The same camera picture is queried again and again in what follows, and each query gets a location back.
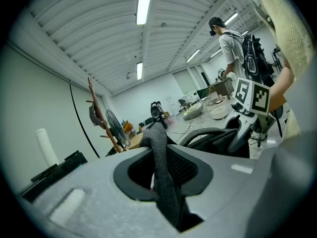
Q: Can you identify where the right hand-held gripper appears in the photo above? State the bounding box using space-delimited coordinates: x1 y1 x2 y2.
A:
227 77 277 154

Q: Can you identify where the reddish wooden coat rack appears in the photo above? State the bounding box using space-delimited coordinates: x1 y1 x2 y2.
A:
86 76 124 154

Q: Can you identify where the grey backpack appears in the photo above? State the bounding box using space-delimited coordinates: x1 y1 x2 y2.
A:
18 121 317 238

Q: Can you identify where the person's right forearm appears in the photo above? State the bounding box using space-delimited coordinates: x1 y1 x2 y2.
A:
268 65 296 114

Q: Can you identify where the grey bag on rack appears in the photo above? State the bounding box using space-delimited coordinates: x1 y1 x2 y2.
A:
89 105 106 127

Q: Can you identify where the white round coffee table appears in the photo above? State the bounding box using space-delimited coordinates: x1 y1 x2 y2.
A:
210 106 229 120

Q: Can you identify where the grey round pouf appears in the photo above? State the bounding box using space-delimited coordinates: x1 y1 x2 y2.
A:
183 106 204 120

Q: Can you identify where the person's cream knit top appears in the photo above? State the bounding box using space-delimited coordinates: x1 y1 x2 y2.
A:
245 0 316 141

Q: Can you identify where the light wooden round table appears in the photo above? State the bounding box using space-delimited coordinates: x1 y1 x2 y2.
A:
127 132 150 151

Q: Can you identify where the black standing fan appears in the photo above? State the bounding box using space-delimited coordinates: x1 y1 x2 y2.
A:
106 109 132 150

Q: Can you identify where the white foam roll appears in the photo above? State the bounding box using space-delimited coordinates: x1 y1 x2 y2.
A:
35 128 60 167

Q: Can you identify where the black flat case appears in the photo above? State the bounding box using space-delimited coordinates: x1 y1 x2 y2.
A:
19 150 89 203

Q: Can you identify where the wire frame round table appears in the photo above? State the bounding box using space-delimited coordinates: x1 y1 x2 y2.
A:
202 95 226 109

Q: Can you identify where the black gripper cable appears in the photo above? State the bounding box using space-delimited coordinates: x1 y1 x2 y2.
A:
272 105 283 138

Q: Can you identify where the black camera on tripod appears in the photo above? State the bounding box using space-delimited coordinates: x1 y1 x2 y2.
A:
150 101 168 130

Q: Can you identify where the black wall cable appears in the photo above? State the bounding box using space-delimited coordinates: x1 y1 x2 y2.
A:
69 80 101 159

